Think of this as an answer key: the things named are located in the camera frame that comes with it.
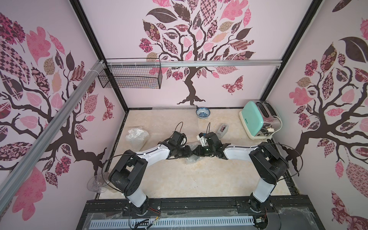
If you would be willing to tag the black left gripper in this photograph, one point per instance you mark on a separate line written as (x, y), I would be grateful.
(188, 153)

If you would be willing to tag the aluminium frame bar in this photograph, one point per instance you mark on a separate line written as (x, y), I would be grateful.
(222, 63)
(19, 174)

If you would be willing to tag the aluminium frame bar back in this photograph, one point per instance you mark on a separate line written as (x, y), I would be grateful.
(222, 63)

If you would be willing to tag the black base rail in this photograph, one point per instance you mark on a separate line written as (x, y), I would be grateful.
(277, 213)

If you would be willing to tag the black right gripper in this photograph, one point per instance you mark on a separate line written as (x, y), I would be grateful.
(202, 150)

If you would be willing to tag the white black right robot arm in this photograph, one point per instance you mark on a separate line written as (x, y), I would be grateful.
(268, 162)

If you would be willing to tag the mint green toaster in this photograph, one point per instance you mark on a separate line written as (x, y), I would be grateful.
(260, 120)

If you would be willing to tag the clear plastic cup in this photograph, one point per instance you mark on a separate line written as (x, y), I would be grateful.
(98, 183)

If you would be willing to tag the white slotted cable duct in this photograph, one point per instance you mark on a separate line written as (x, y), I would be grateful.
(153, 223)

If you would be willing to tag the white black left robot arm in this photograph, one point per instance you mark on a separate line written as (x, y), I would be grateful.
(128, 172)

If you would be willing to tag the aluminium frame bar left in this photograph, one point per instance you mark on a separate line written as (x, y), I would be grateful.
(19, 174)

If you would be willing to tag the black wire wall basket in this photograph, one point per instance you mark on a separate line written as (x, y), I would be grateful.
(132, 73)

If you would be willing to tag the grey tape dispenser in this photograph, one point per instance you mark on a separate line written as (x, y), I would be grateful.
(222, 130)

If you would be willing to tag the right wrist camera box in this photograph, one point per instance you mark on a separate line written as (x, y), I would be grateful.
(202, 139)

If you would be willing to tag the blue white patterned bowl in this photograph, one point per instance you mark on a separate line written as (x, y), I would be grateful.
(202, 112)

